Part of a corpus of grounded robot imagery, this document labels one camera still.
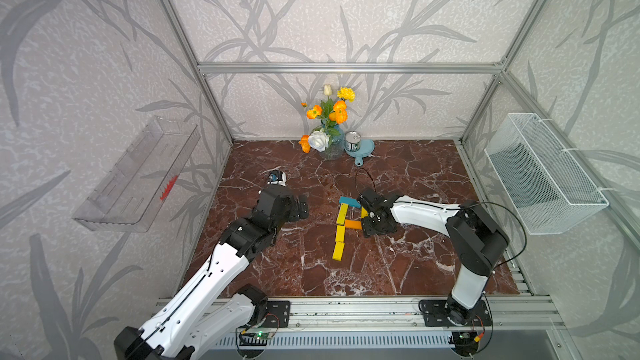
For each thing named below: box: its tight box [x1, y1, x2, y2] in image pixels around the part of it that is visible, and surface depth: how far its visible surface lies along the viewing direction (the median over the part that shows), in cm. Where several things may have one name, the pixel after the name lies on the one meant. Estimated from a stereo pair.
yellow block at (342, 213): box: [335, 202, 350, 225], surface depth 97 cm
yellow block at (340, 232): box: [335, 225, 346, 242], surface depth 91 cm
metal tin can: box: [344, 130, 362, 153], surface depth 117 cm
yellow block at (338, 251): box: [332, 241, 345, 261], surface depth 88 cm
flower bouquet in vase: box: [298, 84, 356, 161], surface depth 86 cm
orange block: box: [345, 219, 363, 230], surface depth 94 cm
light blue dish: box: [343, 138, 375, 167], surface depth 118 cm
